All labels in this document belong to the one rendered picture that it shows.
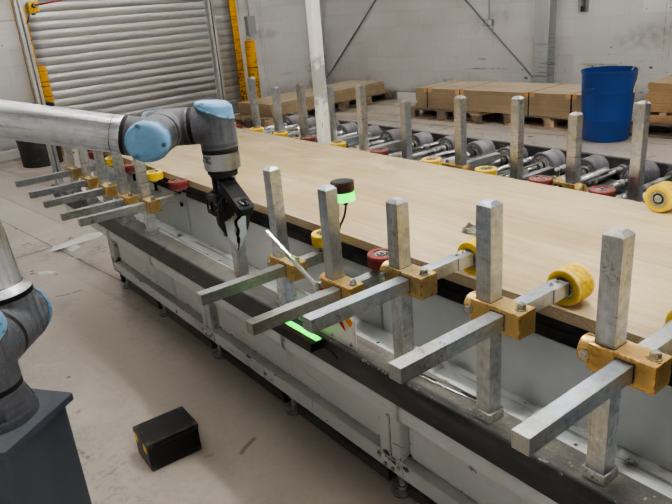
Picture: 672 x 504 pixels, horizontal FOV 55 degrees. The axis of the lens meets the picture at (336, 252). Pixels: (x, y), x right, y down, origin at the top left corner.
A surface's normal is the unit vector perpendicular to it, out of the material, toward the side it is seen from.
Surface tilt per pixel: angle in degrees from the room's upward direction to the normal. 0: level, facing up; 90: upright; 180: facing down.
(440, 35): 90
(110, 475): 0
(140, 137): 91
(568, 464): 0
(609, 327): 90
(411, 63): 90
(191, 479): 0
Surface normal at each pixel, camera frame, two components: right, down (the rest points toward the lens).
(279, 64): 0.70, 0.20
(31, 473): 0.96, 0.03
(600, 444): -0.79, 0.28
